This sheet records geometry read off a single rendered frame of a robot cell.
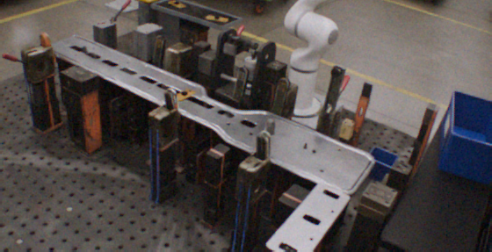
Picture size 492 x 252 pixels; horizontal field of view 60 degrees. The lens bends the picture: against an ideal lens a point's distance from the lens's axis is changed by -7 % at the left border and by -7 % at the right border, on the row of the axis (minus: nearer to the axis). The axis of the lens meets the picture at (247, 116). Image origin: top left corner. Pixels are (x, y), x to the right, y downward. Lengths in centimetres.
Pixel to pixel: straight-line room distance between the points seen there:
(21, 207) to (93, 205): 24
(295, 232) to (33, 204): 92
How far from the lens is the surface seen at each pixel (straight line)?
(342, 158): 138
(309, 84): 192
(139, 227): 151
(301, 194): 125
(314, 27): 178
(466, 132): 167
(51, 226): 156
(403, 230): 116
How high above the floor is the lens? 179
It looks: 32 degrees down
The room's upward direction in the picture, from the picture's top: 7 degrees clockwise
